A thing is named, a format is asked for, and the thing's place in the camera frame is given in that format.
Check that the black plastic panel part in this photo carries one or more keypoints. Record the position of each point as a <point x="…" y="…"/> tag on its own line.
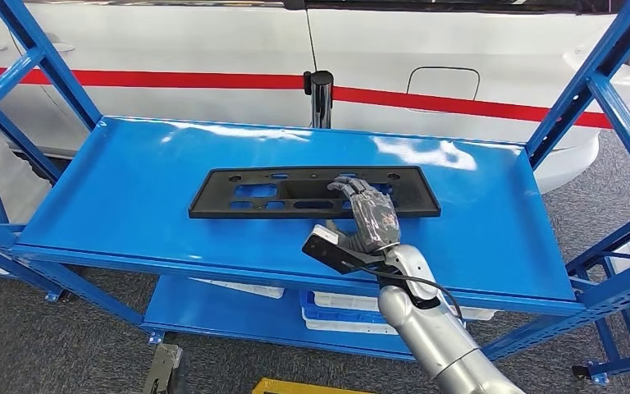
<point x="304" y="209"/>

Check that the yellow floor tape square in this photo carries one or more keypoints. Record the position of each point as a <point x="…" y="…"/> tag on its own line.
<point x="304" y="387"/>

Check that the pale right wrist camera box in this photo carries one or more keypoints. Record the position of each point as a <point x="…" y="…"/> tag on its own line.
<point x="323" y="235"/>

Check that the white car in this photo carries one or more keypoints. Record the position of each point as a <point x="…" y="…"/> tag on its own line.
<point x="184" y="38"/>

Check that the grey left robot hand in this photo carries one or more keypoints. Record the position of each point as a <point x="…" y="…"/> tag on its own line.
<point x="182" y="375"/>

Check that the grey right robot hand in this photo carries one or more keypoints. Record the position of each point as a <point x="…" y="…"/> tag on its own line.
<point x="375" y="223"/>

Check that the red barrier belt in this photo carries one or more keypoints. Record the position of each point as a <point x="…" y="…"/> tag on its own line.
<point x="184" y="80"/>

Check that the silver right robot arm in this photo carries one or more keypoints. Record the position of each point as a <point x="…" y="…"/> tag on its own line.
<point x="434" y="337"/>

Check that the black right wrist camera bracket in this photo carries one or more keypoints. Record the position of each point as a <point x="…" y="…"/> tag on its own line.
<point x="336" y="258"/>

